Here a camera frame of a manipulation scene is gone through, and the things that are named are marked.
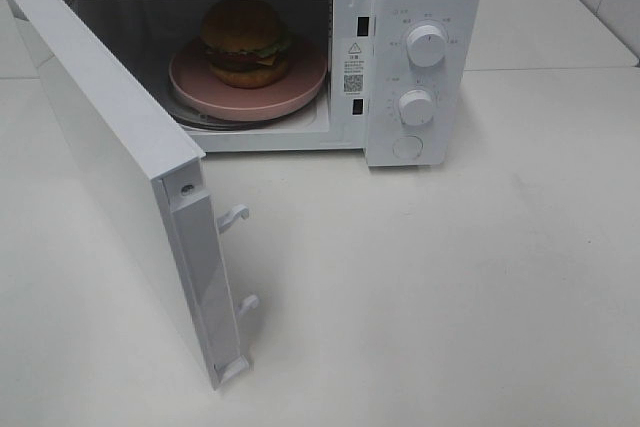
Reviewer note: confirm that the round door release button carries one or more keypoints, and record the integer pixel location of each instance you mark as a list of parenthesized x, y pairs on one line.
[(408, 148)]

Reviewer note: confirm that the burger with sesame bun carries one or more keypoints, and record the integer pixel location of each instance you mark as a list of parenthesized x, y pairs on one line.
[(246, 43)]

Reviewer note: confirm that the pink round plate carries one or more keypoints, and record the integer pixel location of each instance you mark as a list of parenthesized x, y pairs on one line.
[(195, 84)]

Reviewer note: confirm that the white microwave door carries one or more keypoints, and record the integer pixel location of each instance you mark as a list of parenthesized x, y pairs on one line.
[(145, 172)]

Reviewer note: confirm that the lower white timer knob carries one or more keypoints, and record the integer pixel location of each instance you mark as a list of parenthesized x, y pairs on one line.
[(416, 107)]

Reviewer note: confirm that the white microwave oven body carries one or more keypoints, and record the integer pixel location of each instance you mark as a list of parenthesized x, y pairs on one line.
[(368, 67)]

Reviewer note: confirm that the glass microwave turntable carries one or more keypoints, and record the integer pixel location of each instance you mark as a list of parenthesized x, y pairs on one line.
[(313, 115)]

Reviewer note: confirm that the upper white power knob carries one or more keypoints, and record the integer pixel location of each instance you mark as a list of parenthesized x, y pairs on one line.
[(426, 44)]

